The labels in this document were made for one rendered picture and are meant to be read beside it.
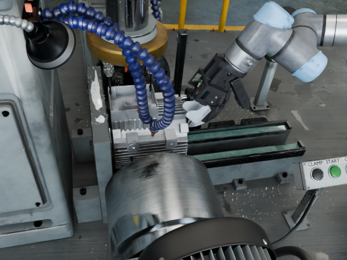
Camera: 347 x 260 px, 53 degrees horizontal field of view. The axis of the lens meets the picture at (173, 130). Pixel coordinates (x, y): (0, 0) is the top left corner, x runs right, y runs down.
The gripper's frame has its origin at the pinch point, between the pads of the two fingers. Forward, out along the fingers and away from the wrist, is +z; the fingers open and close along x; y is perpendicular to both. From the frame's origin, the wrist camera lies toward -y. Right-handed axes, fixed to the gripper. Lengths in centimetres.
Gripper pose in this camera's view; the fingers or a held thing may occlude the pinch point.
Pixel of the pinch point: (193, 123)
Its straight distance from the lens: 92.6
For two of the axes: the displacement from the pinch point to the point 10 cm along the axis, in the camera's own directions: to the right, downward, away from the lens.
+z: -5.5, 6.6, 5.0
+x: 2.2, 7.0, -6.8
